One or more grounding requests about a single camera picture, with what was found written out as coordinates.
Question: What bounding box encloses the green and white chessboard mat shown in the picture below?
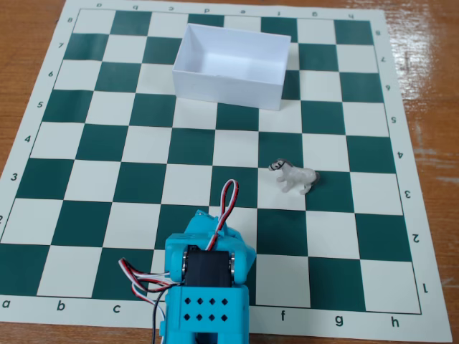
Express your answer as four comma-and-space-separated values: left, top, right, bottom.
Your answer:
0, 0, 453, 344

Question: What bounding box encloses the white rectangular open box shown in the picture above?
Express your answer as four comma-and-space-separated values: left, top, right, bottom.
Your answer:
171, 23, 292, 111

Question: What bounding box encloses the red white black wrist cable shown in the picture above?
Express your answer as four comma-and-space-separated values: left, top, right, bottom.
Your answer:
118, 257, 172, 288

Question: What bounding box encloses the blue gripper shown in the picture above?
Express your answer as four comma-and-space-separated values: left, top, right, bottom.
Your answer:
184, 207, 257, 267

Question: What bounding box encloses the red white black elbow cable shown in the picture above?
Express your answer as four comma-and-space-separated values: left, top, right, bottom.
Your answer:
130, 281, 180, 344

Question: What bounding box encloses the small white toy horse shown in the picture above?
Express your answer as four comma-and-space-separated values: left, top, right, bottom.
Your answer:
268, 158, 321, 196

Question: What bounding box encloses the red white black gripper cable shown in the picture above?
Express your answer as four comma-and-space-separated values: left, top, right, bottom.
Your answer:
206, 178, 240, 252

